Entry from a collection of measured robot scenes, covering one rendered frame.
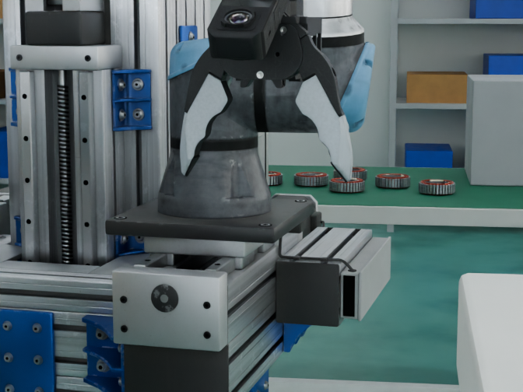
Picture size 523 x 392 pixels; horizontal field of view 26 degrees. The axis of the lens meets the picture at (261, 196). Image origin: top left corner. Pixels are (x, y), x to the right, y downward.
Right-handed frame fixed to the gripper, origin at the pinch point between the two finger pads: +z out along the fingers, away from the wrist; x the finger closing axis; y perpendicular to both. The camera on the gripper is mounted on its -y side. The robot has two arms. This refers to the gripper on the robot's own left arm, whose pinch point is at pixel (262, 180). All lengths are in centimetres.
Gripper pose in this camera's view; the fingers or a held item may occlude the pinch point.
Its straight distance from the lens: 96.6
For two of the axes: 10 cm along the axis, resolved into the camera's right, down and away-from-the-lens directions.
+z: 0.0, 9.9, 1.6
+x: -9.7, -0.4, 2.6
